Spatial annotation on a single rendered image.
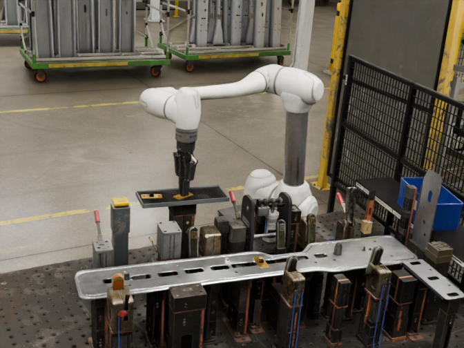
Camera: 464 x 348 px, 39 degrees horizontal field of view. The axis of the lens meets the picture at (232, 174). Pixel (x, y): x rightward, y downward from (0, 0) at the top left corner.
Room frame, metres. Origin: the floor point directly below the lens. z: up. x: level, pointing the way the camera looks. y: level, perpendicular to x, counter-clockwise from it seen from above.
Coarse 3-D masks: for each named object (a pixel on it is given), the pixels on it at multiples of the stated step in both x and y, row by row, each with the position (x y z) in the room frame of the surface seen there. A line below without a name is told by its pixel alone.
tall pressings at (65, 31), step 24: (48, 0) 8.61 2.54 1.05; (72, 0) 8.75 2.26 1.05; (96, 0) 9.42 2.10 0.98; (120, 0) 9.29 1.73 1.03; (48, 24) 8.62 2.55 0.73; (72, 24) 8.74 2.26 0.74; (96, 24) 9.40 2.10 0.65; (120, 24) 9.27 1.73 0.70; (48, 48) 8.61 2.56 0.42; (72, 48) 8.73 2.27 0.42; (96, 48) 9.36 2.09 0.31; (120, 48) 9.24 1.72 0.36
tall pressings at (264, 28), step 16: (192, 0) 10.39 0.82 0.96; (208, 0) 10.17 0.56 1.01; (224, 0) 10.66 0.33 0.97; (240, 0) 10.49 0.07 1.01; (256, 0) 10.44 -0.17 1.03; (272, 0) 10.60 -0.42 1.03; (208, 16) 10.53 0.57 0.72; (224, 16) 10.64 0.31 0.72; (240, 16) 10.49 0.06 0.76; (256, 16) 10.41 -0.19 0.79; (272, 16) 10.57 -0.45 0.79; (192, 32) 10.30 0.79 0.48; (208, 32) 10.47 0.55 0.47; (224, 32) 10.63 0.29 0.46; (240, 32) 10.48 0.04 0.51; (256, 32) 10.37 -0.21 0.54; (272, 32) 10.55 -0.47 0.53
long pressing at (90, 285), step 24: (336, 240) 2.49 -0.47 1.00; (360, 240) 2.51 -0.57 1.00; (384, 240) 2.53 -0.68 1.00; (144, 264) 2.16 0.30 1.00; (168, 264) 2.18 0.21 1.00; (192, 264) 2.20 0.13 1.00; (216, 264) 2.21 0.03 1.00; (312, 264) 2.27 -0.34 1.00; (336, 264) 2.28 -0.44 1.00; (360, 264) 2.30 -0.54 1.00; (384, 264) 2.33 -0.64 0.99; (96, 288) 1.98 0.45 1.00; (144, 288) 2.01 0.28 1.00
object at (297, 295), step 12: (288, 276) 2.10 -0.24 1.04; (300, 276) 2.10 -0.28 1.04; (288, 288) 2.10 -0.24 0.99; (300, 288) 2.08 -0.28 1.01; (288, 300) 2.09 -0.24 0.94; (300, 300) 2.08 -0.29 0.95; (288, 312) 2.08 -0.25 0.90; (288, 324) 2.08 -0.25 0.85; (276, 336) 2.14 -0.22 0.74; (288, 336) 2.07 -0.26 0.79
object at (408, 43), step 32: (352, 0) 5.45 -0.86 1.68; (384, 0) 5.12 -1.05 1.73; (416, 0) 4.82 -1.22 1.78; (448, 0) 4.56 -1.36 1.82; (352, 32) 5.41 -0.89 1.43; (384, 32) 5.07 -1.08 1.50; (416, 32) 4.77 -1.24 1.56; (448, 32) 4.48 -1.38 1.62; (384, 64) 5.02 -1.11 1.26; (416, 64) 4.72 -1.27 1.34; (448, 64) 4.44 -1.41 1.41; (384, 96) 4.98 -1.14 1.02; (416, 96) 4.69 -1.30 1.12; (384, 128) 4.93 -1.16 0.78; (416, 128) 4.64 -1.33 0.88; (384, 160) 4.89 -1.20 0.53
